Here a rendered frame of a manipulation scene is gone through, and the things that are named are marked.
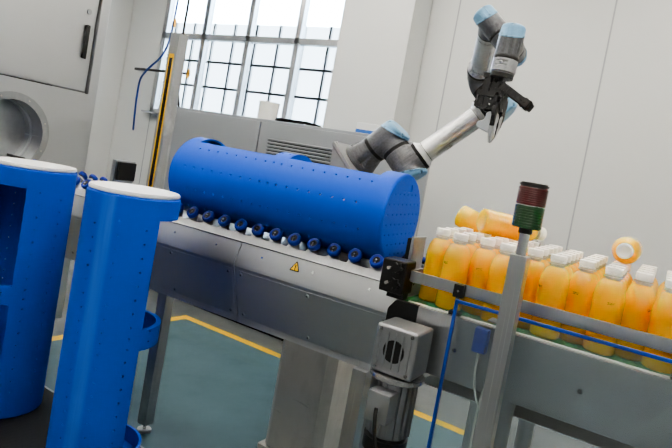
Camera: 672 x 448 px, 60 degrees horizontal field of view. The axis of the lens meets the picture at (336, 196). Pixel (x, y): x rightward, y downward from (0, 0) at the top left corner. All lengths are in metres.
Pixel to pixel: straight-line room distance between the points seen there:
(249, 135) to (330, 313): 2.53
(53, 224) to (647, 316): 1.85
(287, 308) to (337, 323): 0.19
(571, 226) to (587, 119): 0.76
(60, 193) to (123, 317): 0.58
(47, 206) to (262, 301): 0.82
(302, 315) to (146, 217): 0.57
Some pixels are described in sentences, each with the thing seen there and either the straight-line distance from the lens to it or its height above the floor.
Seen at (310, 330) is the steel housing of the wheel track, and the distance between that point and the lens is 1.91.
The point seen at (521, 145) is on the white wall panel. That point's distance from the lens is 4.59.
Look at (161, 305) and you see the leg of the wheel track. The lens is 2.52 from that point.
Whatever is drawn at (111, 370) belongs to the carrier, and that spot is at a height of 0.50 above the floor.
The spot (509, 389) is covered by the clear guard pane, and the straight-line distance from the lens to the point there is 1.50.
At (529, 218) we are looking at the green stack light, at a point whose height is 1.18.
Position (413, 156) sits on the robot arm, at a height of 1.31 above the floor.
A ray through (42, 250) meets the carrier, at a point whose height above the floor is 0.75.
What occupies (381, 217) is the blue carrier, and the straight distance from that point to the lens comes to 1.70.
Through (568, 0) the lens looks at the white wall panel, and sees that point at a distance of 4.77.
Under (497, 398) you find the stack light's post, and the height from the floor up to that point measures 0.78.
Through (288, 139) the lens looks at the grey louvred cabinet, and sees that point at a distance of 3.97.
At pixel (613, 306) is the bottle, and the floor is 1.02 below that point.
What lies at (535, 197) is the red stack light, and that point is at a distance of 1.32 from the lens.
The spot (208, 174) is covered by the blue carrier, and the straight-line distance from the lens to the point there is 2.08.
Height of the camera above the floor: 1.22
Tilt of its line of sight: 3 degrees down
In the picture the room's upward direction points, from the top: 10 degrees clockwise
